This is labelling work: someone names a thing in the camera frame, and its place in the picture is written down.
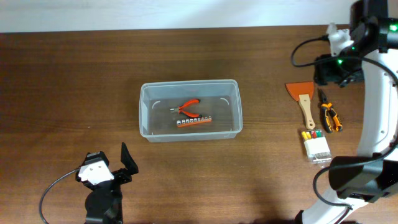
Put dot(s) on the orange black long-nose pliers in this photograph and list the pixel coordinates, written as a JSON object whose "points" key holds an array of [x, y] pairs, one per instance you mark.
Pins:
{"points": [[329, 117]]}

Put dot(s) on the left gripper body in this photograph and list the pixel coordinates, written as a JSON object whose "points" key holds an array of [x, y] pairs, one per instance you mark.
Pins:
{"points": [[120, 177]]}

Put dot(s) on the orange socket bit rail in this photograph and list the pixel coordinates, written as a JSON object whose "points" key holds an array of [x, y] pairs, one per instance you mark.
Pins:
{"points": [[193, 121]]}

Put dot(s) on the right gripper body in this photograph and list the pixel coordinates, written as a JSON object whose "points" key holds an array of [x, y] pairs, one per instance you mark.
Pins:
{"points": [[341, 72]]}

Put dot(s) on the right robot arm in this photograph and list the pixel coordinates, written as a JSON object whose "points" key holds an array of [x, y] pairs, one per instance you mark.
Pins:
{"points": [[368, 47]]}

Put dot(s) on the orange scraper wooden handle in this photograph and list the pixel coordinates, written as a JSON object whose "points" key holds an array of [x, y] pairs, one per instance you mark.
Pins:
{"points": [[302, 92]]}

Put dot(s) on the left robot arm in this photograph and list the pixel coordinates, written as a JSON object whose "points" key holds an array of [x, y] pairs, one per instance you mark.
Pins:
{"points": [[104, 203]]}

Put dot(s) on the small red-handled cutters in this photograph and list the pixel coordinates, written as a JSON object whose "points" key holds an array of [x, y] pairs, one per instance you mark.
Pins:
{"points": [[181, 109]]}

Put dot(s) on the clear plastic container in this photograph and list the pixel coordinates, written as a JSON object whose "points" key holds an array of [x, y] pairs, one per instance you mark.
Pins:
{"points": [[220, 99]]}

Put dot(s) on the clear case of screwdrivers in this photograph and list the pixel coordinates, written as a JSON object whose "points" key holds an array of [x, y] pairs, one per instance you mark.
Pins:
{"points": [[316, 146]]}

